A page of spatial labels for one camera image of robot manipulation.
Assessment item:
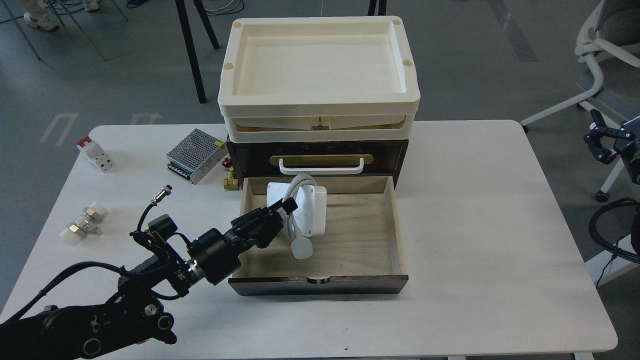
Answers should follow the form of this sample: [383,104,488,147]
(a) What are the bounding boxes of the black table legs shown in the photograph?
[174,0,221,104]

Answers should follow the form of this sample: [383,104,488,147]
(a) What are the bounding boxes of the cream plastic tray lid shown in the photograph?
[217,16,421,143]

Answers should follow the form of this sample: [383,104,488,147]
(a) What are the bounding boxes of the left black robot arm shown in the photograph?
[0,197,297,360]

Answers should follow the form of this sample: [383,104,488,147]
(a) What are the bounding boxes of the white office chair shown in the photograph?
[520,0,640,130]

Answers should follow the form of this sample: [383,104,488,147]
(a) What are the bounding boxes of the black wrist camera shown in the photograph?
[148,214,178,246]

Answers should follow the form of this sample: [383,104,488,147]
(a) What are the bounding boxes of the white drawer handle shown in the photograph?
[278,157,366,176]

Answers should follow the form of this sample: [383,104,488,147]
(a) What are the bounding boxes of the red white circuit breaker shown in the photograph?
[76,136,115,173]

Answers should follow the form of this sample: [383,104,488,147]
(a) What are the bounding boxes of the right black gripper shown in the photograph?
[583,109,640,185]

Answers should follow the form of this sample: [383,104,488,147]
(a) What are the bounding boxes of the dark wooden cabinet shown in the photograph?
[227,139,409,183]

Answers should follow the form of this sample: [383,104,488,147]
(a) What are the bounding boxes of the metal fitting with white caps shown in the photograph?
[59,202,108,244]

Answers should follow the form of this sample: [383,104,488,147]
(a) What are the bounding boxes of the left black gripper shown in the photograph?
[190,197,298,285]

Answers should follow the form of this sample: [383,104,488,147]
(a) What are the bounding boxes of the white charger with cable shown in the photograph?
[266,173,328,260]

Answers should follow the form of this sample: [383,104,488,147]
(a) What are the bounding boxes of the metal mesh power supply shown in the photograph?
[166,129,229,185]

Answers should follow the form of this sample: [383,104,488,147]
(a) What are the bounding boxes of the open wooden drawer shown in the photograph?
[228,176,409,296]

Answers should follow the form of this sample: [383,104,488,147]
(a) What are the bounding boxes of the brass valve red handle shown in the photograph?
[221,157,240,191]

